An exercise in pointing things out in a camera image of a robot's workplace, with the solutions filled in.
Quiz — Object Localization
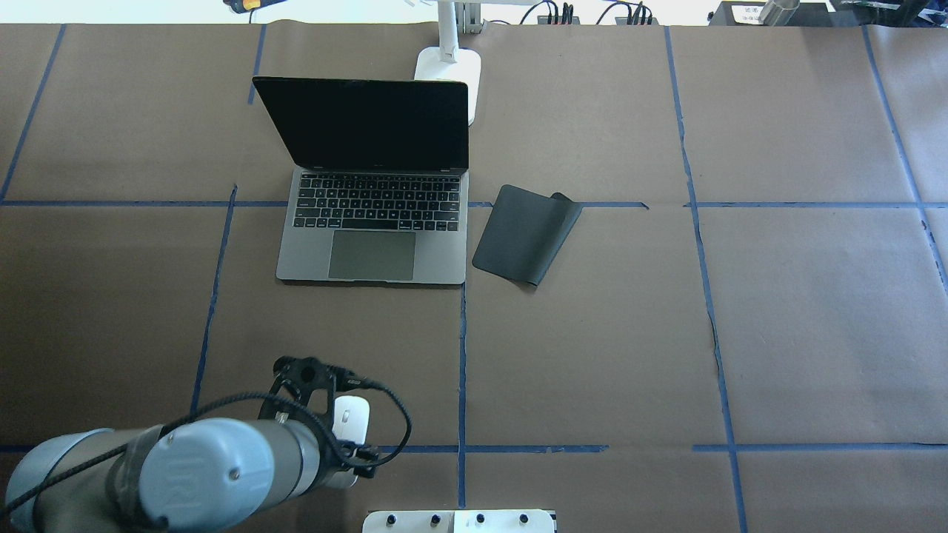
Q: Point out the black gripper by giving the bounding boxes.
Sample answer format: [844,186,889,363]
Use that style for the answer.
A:
[326,438,378,478]

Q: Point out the white computer mouse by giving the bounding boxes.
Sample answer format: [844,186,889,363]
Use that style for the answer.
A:
[332,395,370,446]

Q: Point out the grey laptop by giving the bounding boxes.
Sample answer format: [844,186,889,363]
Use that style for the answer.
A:
[252,76,470,286]

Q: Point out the black mouse pad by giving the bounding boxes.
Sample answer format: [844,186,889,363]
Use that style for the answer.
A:
[472,184,583,286]

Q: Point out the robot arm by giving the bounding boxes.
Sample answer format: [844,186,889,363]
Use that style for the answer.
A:
[4,418,356,532]

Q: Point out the white desk lamp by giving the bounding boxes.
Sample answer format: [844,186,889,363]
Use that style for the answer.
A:
[414,1,484,125]

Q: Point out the steel cylinder weight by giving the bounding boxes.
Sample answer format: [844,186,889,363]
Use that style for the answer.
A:
[758,0,801,27]

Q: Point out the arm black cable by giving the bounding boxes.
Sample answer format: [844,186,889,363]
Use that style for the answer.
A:
[0,374,413,519]

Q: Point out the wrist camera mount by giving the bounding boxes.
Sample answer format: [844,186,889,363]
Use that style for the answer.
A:
[258,355,353,438]

